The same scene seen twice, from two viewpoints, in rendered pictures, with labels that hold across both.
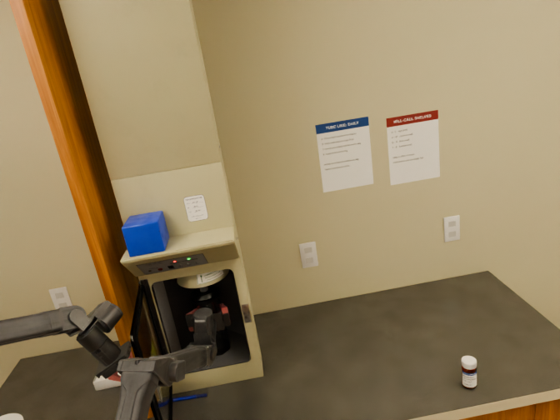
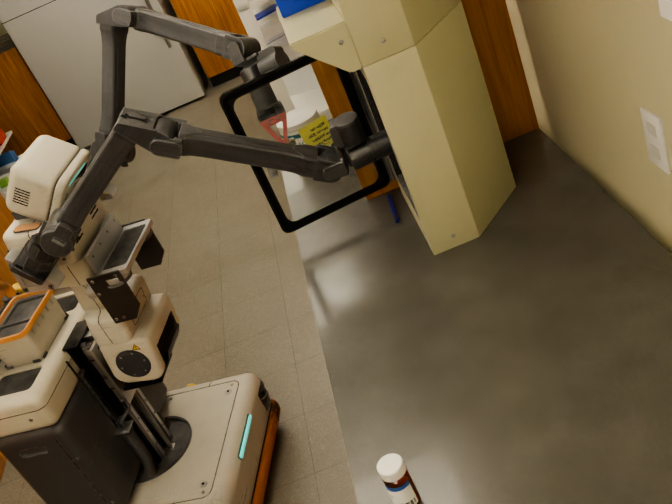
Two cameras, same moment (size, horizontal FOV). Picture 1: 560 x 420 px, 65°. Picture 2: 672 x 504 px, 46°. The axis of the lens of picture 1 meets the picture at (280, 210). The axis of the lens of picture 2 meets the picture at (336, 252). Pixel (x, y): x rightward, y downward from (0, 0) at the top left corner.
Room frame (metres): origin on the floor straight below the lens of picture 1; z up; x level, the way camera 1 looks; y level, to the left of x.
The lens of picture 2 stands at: (1.24, -1.36, 1.94)
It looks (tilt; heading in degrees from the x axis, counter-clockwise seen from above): 31 degrees down; 97
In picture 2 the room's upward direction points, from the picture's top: 25 degrees counter-clockwise
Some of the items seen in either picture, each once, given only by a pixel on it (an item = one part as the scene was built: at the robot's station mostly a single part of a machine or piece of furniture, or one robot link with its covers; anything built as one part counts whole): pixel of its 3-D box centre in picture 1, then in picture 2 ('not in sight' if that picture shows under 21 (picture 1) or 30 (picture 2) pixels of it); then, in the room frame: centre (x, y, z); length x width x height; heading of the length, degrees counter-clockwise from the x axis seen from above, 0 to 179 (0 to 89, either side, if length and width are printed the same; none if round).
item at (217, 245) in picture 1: (182, 257); (316, 35); (1.20, 0.30, 1.46); 0.32 x 0.11 x 0.10; 93
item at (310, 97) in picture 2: (153, 365); (308, 142); (1.08, 0.43, 1.19); 0.30 x 0.01 x 0.40; 9
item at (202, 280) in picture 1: (201, 267); not in sight; (1.36, 0.29, 1.34); 0.18 x 0.18 x 0.05
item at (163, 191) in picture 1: (197, 270); (416, 59); (1.38, 0.31, 1.32); 0.32 x 0.25 x 0.77; 93
